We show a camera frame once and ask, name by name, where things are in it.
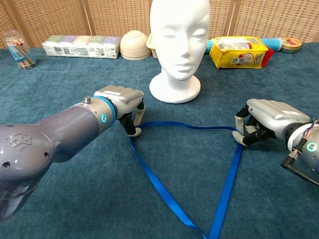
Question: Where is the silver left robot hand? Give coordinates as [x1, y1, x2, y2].
[94, 85, 146, 137]

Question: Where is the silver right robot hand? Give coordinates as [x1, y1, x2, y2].
[232, 99, 312, 147]

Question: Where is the blue lanyard strap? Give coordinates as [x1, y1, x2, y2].
[129, 121, 244, 239]

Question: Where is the beige upturned bowl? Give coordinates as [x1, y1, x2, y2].
[120, 30, 152, 61]

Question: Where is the beige lidded food container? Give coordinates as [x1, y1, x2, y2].
[146, 33, 159, 59]

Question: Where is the multicolour tissue pack row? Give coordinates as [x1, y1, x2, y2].
[41, 35, 121, 59]

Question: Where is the yellow snack bag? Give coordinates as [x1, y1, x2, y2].
[209, 36, 269, 70]

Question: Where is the light blue roll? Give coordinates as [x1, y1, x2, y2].
[204, 36, 284, 55]

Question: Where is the white foam mannequin head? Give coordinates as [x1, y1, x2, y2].
[149, 0, 211, 104]

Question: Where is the teal table mat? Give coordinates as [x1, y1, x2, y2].
[0, 42, 319, 239]

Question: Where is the woven bamboo folding screen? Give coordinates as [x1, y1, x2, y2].
[0, 0, 319, 49]

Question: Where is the clear jar with sticks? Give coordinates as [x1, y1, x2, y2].
[0, 29, 37, 70]

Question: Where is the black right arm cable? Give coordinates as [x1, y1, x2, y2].
[281, 138, 319, 187]

